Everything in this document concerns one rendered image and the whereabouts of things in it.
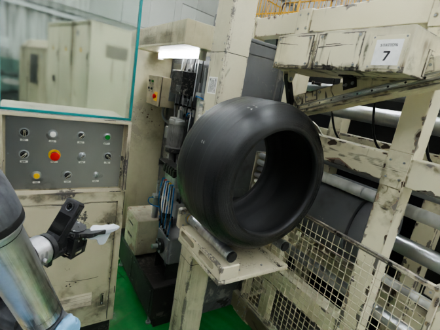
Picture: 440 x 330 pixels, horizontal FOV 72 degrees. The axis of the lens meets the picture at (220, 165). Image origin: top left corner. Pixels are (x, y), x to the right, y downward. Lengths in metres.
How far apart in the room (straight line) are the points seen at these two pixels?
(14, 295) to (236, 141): 0.69
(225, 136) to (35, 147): 0.93
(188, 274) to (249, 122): 0.92
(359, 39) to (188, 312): 1.50
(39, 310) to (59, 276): 1.14
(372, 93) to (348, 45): 0.21
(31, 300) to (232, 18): 1.18
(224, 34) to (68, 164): 0.95
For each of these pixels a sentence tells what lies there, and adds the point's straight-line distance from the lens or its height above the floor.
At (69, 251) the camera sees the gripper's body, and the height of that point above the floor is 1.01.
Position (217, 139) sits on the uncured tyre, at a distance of 1.01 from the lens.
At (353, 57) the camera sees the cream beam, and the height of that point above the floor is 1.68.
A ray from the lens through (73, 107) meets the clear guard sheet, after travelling 1.56.
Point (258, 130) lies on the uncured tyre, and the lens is 1.02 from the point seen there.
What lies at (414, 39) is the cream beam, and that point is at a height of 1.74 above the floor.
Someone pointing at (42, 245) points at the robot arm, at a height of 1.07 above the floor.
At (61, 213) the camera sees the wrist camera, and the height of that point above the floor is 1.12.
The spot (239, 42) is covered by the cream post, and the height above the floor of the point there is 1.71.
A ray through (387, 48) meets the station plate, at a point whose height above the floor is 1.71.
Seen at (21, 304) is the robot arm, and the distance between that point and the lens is 0.68.
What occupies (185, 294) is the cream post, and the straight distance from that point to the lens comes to 1.72.
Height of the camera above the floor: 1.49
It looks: 14 degrees down
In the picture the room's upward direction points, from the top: 10 degrees clockwise
